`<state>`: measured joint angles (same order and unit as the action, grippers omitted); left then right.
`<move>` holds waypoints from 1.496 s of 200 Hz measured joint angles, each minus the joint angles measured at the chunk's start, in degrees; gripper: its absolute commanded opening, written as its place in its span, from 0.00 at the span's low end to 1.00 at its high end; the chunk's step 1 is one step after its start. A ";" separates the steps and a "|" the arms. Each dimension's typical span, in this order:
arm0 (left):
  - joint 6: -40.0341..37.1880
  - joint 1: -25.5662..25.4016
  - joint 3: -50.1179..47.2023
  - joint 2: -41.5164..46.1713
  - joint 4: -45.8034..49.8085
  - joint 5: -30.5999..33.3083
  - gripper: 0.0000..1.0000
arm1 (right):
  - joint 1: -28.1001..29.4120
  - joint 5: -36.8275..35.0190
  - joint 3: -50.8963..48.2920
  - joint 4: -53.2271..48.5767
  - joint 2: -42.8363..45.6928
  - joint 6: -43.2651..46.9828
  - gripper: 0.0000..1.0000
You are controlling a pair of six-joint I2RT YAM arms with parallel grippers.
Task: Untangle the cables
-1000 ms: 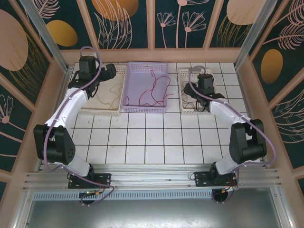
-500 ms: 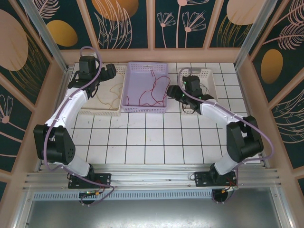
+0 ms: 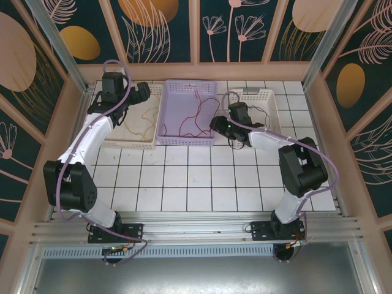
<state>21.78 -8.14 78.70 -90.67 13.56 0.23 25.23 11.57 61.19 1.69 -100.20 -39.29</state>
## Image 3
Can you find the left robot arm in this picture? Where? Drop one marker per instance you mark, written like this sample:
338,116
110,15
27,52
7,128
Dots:
88,137

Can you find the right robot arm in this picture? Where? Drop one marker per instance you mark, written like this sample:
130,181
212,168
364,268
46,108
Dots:
266,141

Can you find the large white perforated basket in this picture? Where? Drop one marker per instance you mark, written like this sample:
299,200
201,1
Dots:
122,134

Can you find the purple perforated basket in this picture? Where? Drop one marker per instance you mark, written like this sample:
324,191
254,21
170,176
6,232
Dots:
183,104

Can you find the grey metal sheet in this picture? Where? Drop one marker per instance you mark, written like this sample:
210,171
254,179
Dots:
199,275

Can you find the aluminium side rail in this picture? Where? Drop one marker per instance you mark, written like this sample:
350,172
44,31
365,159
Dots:
318,122
78,134

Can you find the aluminium frame post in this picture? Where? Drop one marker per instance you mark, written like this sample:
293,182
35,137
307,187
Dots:
327,43
58,46

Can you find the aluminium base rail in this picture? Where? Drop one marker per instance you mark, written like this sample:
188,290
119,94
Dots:
199,226

